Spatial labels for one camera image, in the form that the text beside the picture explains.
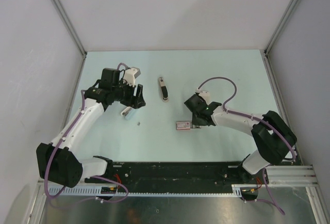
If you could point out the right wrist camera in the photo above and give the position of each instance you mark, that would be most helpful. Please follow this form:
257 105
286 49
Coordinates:
205 95

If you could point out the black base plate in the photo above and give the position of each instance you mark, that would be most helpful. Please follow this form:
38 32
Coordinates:
181 177

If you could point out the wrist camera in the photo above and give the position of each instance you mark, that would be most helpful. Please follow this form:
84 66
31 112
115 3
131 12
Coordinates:
130 76
205 95

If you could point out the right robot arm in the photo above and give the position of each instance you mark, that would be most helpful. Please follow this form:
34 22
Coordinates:
272 136

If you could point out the right aluminium frame post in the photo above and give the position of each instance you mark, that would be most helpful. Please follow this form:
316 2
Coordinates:
289 11

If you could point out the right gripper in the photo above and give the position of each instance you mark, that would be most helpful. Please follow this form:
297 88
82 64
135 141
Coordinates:
195 122

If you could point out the beige black stapler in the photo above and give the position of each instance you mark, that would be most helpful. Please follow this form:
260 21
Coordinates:
163 90

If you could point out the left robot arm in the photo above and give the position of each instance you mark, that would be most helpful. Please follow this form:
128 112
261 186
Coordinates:
57 161

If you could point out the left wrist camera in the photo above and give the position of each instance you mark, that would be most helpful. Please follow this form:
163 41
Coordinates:
130 76

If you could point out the light blue white stapler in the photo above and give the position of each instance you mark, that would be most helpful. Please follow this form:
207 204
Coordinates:
127 113

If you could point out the right aluminium rail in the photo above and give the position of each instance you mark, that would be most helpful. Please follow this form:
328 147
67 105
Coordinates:
295 176

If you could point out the aluminium frame post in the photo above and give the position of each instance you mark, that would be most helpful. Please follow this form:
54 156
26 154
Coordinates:
289 11
69 26

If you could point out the slotted cable duct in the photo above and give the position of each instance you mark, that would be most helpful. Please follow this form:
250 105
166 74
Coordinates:
107 191

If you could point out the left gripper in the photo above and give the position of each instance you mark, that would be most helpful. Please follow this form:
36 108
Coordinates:
132 101

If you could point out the left aluminium frame post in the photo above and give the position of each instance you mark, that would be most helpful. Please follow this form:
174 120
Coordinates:
69 26

